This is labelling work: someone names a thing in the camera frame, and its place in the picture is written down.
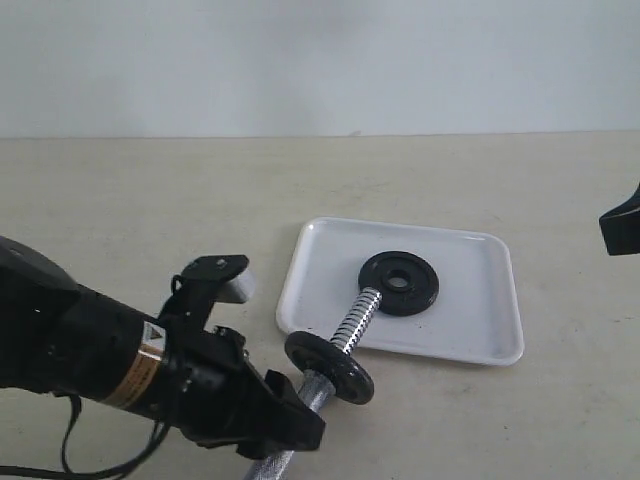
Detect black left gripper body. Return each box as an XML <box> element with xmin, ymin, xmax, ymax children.
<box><xmin>149</xmin><ymin>325</ymin><xmax>280</xmax><ymax>445</ymax></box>

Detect chrome threaded dumbbell bar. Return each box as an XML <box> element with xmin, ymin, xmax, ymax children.
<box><xmin>248</xmin><ymin>286</ymin><xmax>384</xmax><ymax>480</ymax></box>

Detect black round disc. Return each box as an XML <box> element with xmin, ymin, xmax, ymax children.
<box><xmin>284</xmin><ymin>331</ymin><xmax>375</xmax><ymax>405</ymax></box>

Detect black weight plate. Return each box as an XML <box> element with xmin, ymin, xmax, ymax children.
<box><xmin>358</xmin><ymin>251</ymin><xmax>440</xmax><ymax>317</ymax></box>

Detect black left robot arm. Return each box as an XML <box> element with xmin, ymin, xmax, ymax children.
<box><xmin>1</xmin><ymin>238</ymin><xmax>325</xmax><ymax>459</ymax></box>

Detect white rectangular plastic tray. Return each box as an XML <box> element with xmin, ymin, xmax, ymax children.
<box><xmin>276</xmin><ymin>217</ymin><xmax>524</xmax><ymax>366</ymax></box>

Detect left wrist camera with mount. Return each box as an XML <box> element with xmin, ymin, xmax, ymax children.
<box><xmin>158</xmin><ymin>254</ymin><xmax>256</xmax><ymax>331</ymax></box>

